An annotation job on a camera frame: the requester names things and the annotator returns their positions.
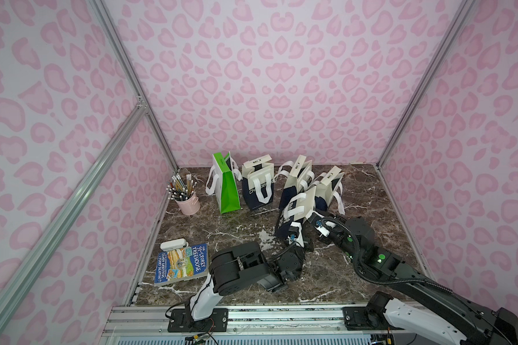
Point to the white small box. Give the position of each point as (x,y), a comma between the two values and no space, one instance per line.
(173,244)

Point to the aluminium frame rail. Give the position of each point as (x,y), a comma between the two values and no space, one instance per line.
(15,291)

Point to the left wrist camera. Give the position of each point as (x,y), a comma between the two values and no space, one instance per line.
(296,234)

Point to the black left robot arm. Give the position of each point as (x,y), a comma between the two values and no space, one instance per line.
(237,268)

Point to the beige navy bag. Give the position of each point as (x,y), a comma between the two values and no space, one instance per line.
(328,187)
(296,210)
(299,176)
(258,180)

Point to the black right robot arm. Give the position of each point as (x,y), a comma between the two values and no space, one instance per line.
(445,317)

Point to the pink pencil cup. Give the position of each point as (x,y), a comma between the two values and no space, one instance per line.
(183,191)

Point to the illustrated paperback book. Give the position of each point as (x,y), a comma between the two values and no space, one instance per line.
(186,263)

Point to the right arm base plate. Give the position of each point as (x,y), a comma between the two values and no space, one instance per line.
(364,319)

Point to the green white takeout bag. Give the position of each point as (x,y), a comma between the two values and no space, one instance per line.
(222,182)

